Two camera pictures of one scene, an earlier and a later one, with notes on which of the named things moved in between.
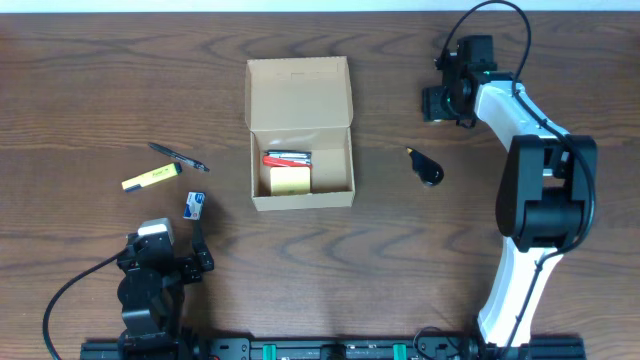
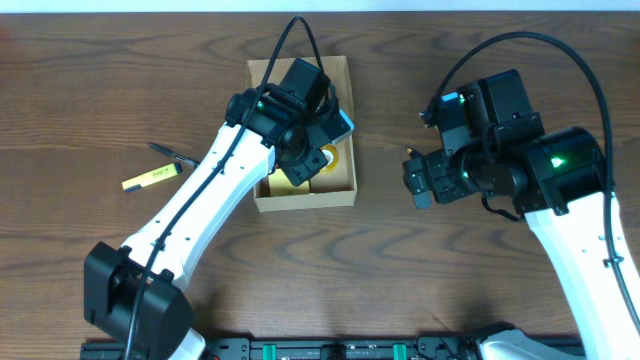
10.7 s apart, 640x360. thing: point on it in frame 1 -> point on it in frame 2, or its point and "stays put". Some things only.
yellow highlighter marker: (152, 177) stays put
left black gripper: (185, 266) -> (304, 167)
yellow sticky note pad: (290, 180) stays put
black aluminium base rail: (336, 349) stays put
